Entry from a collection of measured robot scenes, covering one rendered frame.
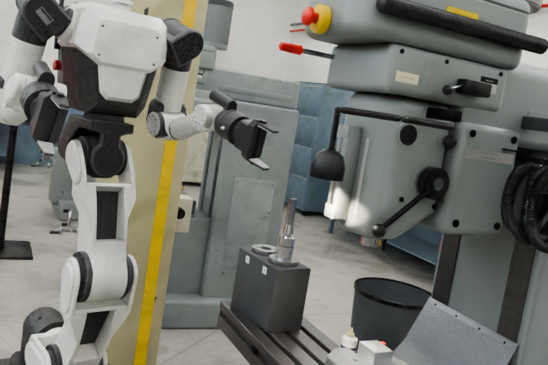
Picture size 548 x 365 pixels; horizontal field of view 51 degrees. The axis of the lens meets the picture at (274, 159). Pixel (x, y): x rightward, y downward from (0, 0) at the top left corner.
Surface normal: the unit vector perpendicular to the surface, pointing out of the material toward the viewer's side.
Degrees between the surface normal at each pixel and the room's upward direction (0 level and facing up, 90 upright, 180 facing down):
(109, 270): 66
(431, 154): 90
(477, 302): 90
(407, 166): 90
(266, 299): 90
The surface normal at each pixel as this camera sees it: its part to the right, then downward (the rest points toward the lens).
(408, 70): 0.43, 0.15
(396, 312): -0.11, 0.14
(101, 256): 0.63, -0.23
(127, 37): 0.61, 0.17
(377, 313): -0.53, 0.06
